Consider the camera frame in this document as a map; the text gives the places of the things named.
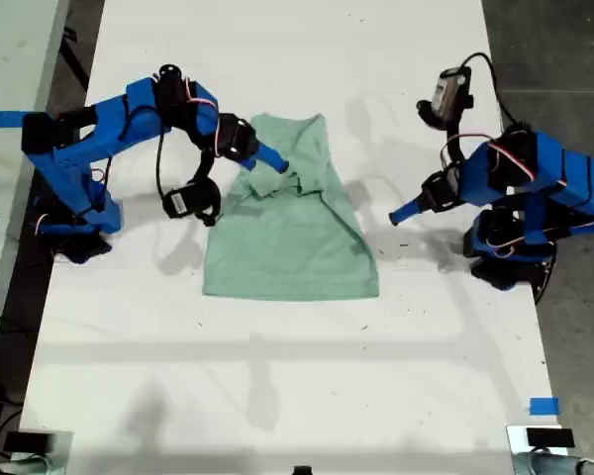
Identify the flat black box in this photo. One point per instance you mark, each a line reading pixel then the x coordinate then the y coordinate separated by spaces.
pixel 27 441
pixel 549 438

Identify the black stand leg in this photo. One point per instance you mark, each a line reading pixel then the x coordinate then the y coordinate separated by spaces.
pixel 74 57

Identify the long blue tape strip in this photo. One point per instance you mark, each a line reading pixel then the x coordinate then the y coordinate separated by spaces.
pixel 0 119

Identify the small black object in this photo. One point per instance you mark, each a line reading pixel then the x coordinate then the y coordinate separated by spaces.
pixel 302 470

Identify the black camera box white label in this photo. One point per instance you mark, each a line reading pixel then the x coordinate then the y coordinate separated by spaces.
pixel 193 198

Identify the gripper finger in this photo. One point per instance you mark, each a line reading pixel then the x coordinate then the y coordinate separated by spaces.
pixel 248 163
pixel 411 215
pixel 269 157
pixel 407 208

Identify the black camera stalk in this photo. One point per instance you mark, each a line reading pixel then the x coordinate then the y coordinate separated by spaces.
pixel 430 116
pixel 204 165

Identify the short blue tape strip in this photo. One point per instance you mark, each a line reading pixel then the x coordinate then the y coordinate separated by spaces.
pixel 544 406

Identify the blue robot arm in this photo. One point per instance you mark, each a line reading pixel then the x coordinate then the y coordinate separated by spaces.
pixel 549 163
pixel 104 133

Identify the black camera box grey face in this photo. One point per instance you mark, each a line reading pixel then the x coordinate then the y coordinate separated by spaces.
pixel 453 94

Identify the pale green T-shirt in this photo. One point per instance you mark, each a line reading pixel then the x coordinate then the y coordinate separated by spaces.
pixel 287 247

